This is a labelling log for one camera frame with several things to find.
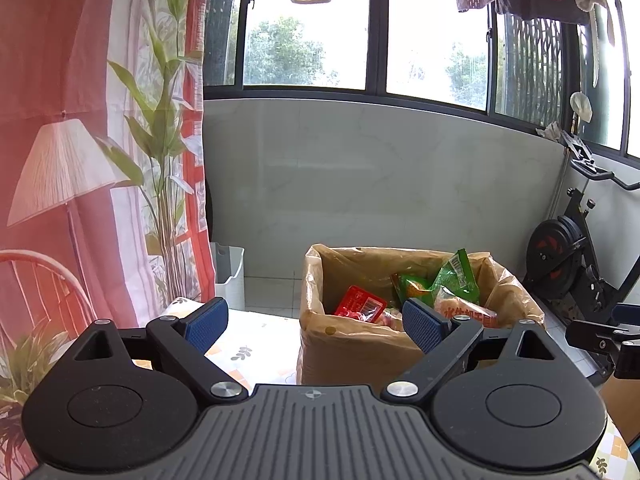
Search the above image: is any brown cardboard panel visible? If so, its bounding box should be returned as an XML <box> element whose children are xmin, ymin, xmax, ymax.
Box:
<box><xmin>597</xmin><ymin>375</ymin><xmax>640</xmax><ymax>443</ymax></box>

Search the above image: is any white hanging bag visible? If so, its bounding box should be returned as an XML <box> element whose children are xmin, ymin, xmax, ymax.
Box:
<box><xmin>571</xmin><ymin>92</ymin><xmax>593</xmax><ymax>123</ymax></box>

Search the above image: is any red snack packet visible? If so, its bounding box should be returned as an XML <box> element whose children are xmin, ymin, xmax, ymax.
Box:
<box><xmin>332</xmin><ymin>285</ymin><xmax>388</xmax><ymax>322</ymax></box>

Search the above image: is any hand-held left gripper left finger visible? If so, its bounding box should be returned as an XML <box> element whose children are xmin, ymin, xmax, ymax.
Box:
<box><xmin>72</xmin><ymin>296</ymin><xmax>249</xmax><ymax>401</ymax></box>

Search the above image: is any white plastic bin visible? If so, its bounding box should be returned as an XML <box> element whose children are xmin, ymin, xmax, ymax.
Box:
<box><xmin>210</xmin><ymin>242</ymin><xmax>246</xmax><ymax>311</ymax></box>

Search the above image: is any black framed window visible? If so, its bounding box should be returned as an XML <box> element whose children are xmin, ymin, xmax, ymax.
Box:
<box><xmin>202</xmin><ymin>0</ymin><xmax>640</xmax><ymax>161</ymax></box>

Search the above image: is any orange and white snack bag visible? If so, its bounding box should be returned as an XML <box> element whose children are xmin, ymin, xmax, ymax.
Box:
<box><xmin>432</xmin><ymin>285</ymin><xmax>501</xmax><ymax>330</ymax></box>

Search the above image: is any beige rag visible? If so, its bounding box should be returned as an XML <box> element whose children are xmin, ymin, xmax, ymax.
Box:
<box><xmin>537</xmin><ymin>122</ymin><xmax>576</xmax><ymax>143</ymax></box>

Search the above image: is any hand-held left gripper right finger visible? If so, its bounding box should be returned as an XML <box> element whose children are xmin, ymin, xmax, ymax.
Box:
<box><xmin>385</xmin><ymin>297</ymin><xmax>556</xmax><ymax>401</ymax></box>

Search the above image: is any brown cardboard box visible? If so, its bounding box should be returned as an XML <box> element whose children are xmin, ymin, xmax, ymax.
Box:
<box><xmin>296</xmin><ymin>244</ymin><xmax>546</xmax><ymax>386</ymax></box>

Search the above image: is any black exercise bike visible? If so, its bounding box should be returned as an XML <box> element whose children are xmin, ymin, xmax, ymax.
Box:
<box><xmin>522</xmin><ymin>130</ymin><xmax>640</xmax><ymax>376</ymax></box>

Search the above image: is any green snack bag with barcode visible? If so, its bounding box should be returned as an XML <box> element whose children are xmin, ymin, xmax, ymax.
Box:
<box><xmin>431</xmin><ymin>249</ymin><xmax>481</xmax><ymax>306</ymax></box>

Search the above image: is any green snack bag with potato print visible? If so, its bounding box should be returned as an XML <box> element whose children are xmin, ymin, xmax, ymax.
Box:
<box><xmin>390</xmin><ymin>272</ymin><xmax>437</xmax><ymax>307</ymax></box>

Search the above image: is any printed backdrop cloth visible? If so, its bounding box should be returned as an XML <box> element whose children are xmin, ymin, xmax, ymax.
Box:
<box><xmin>0</xmin><ymin>0</ymin><xmax>216</xmax><ymax>480</ymax></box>

